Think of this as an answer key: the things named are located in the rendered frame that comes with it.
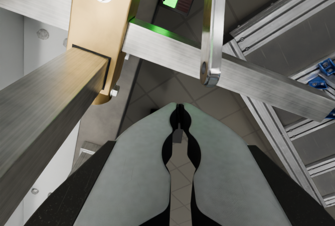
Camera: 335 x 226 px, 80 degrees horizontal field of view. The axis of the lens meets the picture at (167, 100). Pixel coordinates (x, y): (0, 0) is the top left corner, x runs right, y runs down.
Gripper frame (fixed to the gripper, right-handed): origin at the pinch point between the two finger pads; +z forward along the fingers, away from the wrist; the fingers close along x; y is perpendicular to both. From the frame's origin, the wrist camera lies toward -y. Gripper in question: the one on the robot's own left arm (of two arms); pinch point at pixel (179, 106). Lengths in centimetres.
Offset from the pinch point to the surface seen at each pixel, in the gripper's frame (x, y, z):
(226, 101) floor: 30, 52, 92
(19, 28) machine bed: -30.3, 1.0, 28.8
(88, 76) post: -7.0, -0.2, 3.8
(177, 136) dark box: 2, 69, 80
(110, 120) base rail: -12.8, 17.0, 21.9
